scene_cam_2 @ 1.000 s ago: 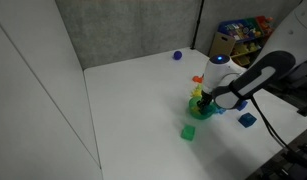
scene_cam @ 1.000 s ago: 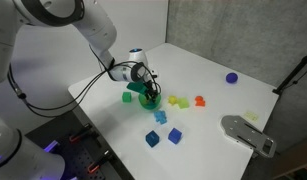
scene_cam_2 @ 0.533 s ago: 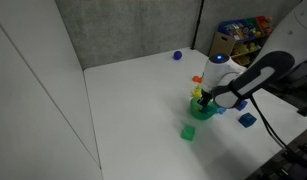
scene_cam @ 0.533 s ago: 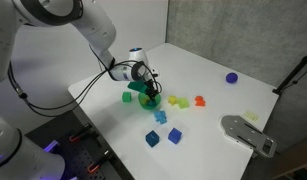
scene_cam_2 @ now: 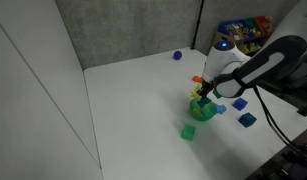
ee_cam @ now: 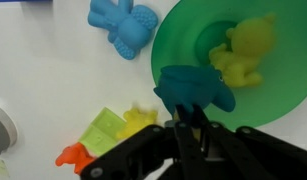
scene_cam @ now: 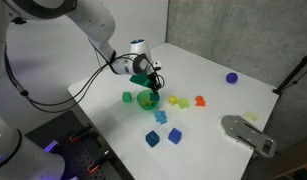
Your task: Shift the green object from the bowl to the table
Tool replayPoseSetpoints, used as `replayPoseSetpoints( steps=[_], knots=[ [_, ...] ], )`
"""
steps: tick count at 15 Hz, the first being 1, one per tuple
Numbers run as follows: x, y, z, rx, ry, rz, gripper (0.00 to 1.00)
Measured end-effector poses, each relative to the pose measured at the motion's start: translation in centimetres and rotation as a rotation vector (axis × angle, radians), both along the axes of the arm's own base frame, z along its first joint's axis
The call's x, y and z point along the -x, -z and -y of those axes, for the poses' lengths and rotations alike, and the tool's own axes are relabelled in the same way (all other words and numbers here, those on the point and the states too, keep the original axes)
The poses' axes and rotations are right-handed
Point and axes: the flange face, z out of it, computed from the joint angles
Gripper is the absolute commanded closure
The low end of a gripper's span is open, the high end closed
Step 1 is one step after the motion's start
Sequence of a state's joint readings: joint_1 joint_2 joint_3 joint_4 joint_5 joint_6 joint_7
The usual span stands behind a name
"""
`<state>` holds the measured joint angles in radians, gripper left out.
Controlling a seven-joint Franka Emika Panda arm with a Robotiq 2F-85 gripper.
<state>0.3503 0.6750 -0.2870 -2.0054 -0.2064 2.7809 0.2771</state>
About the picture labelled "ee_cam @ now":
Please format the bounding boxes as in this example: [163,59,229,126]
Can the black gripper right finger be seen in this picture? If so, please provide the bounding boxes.
[192,105,307,180]

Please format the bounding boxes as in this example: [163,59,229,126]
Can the yellow rubber bear toy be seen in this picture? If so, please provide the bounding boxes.
[208,13,278,89]

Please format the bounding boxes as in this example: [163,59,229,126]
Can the lime green translucent block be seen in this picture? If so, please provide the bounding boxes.
[78,106,127,157]

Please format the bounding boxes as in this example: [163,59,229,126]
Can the light blue elephant toy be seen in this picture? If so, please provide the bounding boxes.
[87,0,159,61]

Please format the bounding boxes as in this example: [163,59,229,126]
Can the yellow star-shaped toy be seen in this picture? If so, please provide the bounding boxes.
[115,106,159,141]

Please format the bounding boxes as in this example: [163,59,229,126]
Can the teal green rubber animal toy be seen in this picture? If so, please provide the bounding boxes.
[153,64,237,116]

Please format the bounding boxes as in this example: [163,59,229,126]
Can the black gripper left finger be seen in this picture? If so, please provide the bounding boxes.
[80,104,208,180]

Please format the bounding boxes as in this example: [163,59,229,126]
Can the orange rubber animal toy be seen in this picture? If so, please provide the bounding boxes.
[54,142,98,175]

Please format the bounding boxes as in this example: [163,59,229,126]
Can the green plastic bowl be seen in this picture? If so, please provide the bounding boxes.
[150,0,307,132]

